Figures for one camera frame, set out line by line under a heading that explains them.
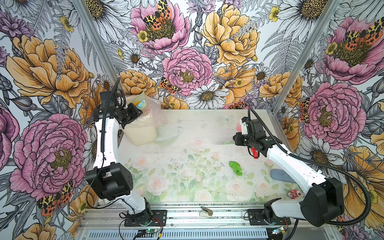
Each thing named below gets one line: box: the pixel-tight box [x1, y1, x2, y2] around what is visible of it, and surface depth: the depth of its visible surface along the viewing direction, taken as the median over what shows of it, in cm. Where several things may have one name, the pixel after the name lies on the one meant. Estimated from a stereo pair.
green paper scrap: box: [228, 161, 243, 176], surface depth 93 cm
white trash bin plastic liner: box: [123, 92, 162, 146], surface depth 88 cm
